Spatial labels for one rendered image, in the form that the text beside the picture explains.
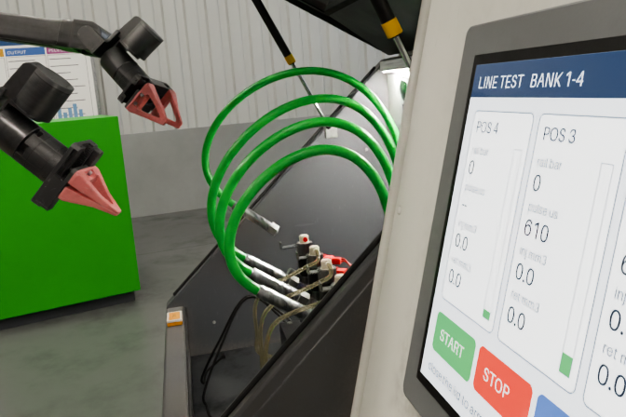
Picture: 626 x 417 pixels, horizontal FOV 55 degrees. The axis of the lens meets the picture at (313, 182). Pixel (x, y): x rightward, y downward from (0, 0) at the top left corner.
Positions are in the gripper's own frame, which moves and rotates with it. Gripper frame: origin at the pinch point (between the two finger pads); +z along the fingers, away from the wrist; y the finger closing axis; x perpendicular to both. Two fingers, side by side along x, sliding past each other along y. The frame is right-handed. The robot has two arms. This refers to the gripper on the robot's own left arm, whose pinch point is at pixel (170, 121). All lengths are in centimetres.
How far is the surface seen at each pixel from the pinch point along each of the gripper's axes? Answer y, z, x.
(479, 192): -49, 55, -33
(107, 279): 240, -104, 196
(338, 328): -32, 53, -10
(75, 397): 138, -27, 180
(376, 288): -31, 53, -16
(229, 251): -30.7, 36.5, -5.2
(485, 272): -52, 59, -29
